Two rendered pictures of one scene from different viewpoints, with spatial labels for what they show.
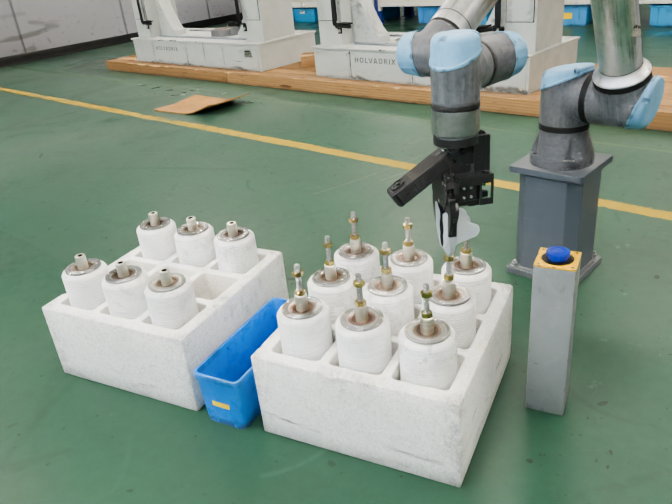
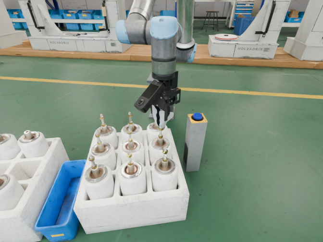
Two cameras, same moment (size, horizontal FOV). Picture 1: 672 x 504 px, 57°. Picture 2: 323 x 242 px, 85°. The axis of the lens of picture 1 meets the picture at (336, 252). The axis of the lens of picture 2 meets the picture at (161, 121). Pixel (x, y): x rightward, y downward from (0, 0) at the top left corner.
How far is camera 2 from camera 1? 0.54 m
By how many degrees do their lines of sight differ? 32
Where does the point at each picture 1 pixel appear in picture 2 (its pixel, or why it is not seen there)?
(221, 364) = (48, 211)
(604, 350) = not seen: hidden behind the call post
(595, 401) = (204, 161)
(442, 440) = (180, 208)
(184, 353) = (24, 220)
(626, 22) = (191, 21)
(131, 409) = not seen: outside the picture
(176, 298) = (6, 192)
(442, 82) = (162, 45)
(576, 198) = not seen: hidden behind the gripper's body
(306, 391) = (110, 212)
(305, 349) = (104, 193)
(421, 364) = (168, 182)
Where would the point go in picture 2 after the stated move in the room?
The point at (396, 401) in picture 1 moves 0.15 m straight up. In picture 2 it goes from (159, 201) to (159, 174)
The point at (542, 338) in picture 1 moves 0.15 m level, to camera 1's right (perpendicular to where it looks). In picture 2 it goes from (193, 148) to (214, 136)
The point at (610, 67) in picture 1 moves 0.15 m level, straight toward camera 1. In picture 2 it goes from (183, 40) to (192, 45)
